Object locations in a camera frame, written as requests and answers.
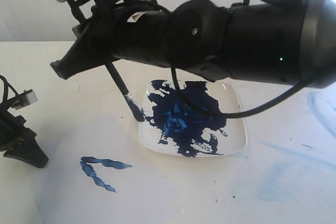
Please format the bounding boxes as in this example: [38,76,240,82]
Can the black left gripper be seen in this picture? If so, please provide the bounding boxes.
[1,114,48,167]

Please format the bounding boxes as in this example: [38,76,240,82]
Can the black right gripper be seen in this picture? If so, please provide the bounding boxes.
[50,0,171,79]

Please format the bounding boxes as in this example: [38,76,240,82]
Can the black paintbrush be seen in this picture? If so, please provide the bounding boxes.
[67,0,144,122]

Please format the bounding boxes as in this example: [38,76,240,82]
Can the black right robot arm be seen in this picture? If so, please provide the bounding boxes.
[51,0,335,88]

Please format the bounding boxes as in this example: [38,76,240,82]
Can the white paper sheet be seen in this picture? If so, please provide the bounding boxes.
[1,114,181,223]

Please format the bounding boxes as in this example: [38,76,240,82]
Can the white square paint plate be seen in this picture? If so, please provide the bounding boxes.
[139,79,247,157]

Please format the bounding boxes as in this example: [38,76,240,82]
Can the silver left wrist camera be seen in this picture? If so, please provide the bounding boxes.
[12,89,38,110]

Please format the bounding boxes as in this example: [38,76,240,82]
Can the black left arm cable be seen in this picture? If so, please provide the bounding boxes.
[0,74,20,112]

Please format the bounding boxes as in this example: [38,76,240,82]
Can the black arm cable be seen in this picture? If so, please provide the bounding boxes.
[94,0,316,119]
[0,74,20,112]

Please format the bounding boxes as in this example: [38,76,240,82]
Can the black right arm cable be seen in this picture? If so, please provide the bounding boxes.
[94,0,316,119]

